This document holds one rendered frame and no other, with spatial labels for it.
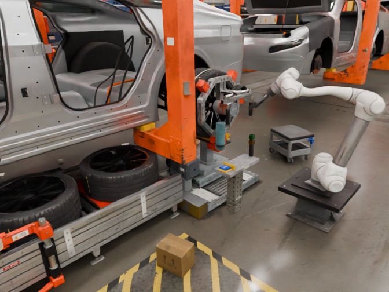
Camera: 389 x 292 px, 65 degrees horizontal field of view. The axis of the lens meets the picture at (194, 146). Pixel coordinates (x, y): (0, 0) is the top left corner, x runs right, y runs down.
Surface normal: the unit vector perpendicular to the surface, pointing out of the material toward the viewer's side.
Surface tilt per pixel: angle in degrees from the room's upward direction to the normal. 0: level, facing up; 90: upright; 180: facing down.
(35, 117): 91
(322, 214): 90
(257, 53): 88
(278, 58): 91
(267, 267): 0
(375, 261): 0
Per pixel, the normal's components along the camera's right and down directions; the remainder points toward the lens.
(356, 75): -0.70, 0.29
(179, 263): -0.53, 0.33
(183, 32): 0.71, 0.26
